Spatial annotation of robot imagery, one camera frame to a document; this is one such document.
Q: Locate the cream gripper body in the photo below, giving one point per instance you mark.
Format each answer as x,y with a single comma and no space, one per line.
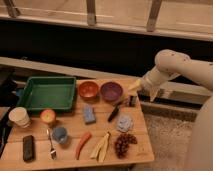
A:
135,85

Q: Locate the black eraser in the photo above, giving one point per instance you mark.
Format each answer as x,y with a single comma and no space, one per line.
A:
28,148

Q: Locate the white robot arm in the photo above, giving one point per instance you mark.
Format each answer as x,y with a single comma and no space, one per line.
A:
170,64

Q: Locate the green plastic tray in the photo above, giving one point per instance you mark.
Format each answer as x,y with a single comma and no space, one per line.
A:
42,92

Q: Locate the purple bowl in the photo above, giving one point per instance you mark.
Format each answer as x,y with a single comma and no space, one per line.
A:
111,91

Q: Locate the crumpled white blue cloth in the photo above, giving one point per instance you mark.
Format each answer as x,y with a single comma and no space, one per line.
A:
125,123

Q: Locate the orange bowl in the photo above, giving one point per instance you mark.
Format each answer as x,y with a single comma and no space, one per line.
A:
88,90

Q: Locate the blue sponge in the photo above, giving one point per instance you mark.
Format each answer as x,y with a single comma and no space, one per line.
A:
88,114

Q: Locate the bunch of red grapes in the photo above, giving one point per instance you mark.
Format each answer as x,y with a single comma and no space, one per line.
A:
122,143

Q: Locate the yellow banana peel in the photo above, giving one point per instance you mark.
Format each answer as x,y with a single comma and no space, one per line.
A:
100,149

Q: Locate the orange carrot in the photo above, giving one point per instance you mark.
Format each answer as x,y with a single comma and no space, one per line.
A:
81,143

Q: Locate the blue cup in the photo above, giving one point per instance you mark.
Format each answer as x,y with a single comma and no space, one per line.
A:
60,135

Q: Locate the red yellow apple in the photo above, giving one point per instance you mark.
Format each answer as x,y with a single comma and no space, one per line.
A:
48,116

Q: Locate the silver fork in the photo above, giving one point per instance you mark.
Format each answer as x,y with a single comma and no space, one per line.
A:
52,150

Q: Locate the white paper cup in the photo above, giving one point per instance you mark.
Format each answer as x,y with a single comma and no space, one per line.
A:
20,117

